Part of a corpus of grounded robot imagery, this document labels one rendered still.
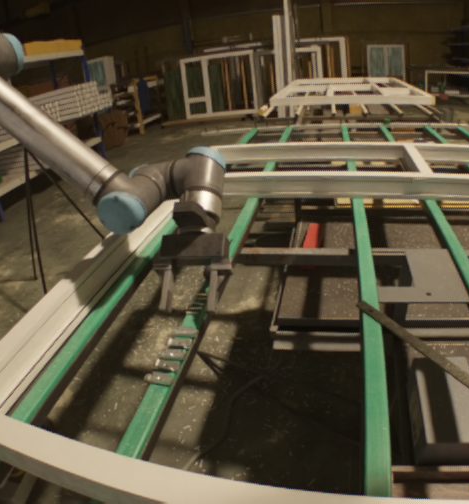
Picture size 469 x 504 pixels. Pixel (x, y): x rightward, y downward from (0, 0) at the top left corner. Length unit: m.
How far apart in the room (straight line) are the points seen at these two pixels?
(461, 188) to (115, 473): 1.19
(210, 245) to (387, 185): 0.69
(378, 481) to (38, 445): 0.43
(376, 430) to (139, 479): 0.31
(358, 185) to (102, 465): 1.05
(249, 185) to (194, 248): 0.57
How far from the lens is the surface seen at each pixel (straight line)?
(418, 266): 0.91
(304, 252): 1.00
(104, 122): 7.53
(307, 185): 1.24
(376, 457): 0.53
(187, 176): 0.81
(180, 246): 0.75
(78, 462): 0.50
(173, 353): 0.68
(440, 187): 1.28
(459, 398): 0.85
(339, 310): 1.18
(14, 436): 0.57
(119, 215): 0.74
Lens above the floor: 1.32
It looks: 29 degrees down
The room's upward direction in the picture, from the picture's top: 8 degrees counter-clockwise
